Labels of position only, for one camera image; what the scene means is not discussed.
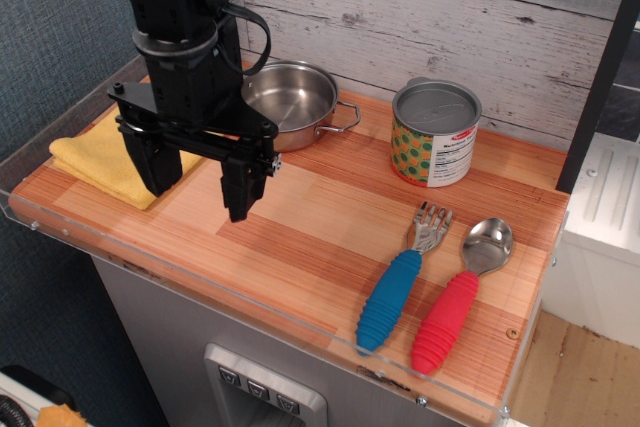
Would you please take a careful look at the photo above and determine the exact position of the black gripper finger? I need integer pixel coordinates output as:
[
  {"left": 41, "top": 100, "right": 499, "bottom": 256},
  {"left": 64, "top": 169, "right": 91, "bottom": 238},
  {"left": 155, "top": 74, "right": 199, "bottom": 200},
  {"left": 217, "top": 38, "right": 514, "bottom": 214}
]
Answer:
[
  {"left": 221, "top": 157, "right": 266, "bottom": 222},
  {"left": 118, "top": 126, "right": 181, "bottom": 197}
]

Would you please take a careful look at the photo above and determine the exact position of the white toy cabinet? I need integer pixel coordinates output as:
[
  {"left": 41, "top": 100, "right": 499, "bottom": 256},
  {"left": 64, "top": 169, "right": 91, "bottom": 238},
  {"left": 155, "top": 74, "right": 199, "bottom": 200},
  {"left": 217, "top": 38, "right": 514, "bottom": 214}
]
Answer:
[{"left": 542, "top": 133, "right": 639, "bottom": 347}]

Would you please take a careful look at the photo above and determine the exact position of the clear acrylic table guard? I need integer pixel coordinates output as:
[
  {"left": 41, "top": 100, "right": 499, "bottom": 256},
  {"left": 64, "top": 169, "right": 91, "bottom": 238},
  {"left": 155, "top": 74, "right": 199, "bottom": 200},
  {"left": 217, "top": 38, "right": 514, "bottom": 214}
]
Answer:
[{"left": 0, "top": 54, "right": 571, "bottom": 427}]

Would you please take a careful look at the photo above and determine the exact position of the red handled toy spoon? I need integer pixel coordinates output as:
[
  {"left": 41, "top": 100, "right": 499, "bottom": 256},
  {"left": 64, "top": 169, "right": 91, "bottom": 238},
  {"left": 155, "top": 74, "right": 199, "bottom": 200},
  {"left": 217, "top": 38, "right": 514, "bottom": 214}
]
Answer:
[{"left": 410, "top": 218, "right": 514, "bottom": 375}]

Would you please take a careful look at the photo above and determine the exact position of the yellow rag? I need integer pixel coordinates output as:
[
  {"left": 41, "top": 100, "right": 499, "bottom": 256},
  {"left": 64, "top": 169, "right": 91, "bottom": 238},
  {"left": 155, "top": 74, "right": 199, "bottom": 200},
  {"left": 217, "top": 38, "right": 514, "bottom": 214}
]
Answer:
[{"left": 48, "top": 105, "right": 241, "bottom": 212}]

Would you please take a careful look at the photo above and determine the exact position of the blue handled toy fork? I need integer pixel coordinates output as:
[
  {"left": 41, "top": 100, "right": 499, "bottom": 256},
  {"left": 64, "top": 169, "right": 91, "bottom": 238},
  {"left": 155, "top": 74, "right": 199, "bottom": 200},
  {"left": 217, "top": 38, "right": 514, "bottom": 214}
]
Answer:
[{"left": 356, "top": 202, "right": 453, "bottom": 353}]

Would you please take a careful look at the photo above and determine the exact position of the orange sponge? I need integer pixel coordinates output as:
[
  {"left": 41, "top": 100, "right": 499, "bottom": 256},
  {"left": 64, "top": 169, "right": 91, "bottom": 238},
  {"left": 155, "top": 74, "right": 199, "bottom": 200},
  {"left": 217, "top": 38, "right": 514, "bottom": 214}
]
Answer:
[{"left": 36, "top": 404, "right": 88, "bottom": 427}]

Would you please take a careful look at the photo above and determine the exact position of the grey toy dispenser panel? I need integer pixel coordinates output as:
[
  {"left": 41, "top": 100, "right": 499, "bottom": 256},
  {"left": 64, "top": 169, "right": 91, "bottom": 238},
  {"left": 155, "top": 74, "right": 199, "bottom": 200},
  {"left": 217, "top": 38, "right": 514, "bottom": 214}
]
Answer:
[{"left": 204, "top": 343, "right": 328, "bottom": 426}]

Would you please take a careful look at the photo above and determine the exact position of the small stainless steel pot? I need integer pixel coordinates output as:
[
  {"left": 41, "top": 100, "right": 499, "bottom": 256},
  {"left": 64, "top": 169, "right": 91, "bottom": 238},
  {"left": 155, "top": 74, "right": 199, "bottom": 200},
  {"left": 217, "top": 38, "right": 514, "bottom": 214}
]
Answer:
[{"left": 242, "top": 60, "right": 361, "bottom": 152}]

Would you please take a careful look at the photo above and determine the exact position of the toy food can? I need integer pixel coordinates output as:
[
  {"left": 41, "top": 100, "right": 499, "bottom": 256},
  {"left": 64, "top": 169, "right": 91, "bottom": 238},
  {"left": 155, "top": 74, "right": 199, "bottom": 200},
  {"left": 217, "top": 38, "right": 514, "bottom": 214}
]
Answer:
[{"left": 390, "top": 77, "right": 482, "bottom": 188}]

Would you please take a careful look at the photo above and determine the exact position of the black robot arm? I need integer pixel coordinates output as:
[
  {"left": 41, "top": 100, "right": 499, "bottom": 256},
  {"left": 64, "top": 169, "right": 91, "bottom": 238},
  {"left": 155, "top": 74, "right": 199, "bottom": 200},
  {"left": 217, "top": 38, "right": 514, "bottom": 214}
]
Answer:
[{"left": 108, "top": 0, "right": 280, "bottom": 222}]

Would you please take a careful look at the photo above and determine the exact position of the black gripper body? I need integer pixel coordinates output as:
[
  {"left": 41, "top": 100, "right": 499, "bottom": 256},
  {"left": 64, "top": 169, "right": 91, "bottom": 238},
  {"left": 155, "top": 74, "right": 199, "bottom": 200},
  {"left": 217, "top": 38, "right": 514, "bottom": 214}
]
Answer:
[{"left": 108, "top": 47, "right": 279, "bottom": 176}]

